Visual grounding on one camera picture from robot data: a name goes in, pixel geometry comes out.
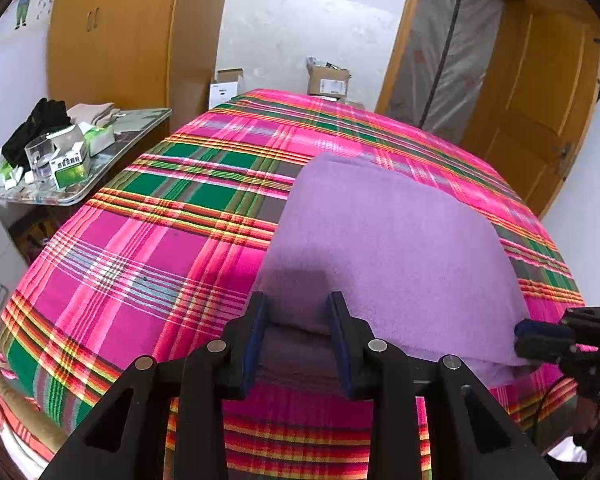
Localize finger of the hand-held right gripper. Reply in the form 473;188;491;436
514;340;576;362
514;317;574;341

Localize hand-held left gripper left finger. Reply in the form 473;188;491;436
40;291;269;480

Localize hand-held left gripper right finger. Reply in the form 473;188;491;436
327;291;556;480

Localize purple sweater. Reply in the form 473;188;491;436
252;152;538;398

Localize beige folded clothes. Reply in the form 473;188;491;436
66;102;118;126

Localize black clothes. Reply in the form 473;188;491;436
1;98;72;168

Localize person's right hand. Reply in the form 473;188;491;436
572;399;600;448

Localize pink green plaid bed sheet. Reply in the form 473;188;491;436
0;88;598;480

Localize wooden door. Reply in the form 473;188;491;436
460;0;600;218

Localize floral blanket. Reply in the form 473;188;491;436
0;355;66;466

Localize yellow bag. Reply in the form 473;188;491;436
10;205;76;261

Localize folding table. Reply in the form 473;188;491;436
0;107;173;207

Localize green tissue pack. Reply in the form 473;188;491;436
82;122;116;157

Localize green white medicine box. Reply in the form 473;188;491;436
50;127;91;191

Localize tall white box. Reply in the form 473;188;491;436
209;68;246;109

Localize grey drawer cabinet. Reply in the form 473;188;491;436
0;192;31;346

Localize brown cardboard box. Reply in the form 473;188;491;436
306;57;352;97

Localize clear plastic zipper curtain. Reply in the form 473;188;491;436
382;0;505;143

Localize clear glass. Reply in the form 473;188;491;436
25;134;61;188

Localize small tissue packets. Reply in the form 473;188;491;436
0;150;31;192

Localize wooden wardrobe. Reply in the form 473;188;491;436
47;0;231;133

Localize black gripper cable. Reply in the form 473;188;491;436
530;375;577;441

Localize metal door handle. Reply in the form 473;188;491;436
555;142;577;177

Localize wooden door frame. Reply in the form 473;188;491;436
375;0;531;116

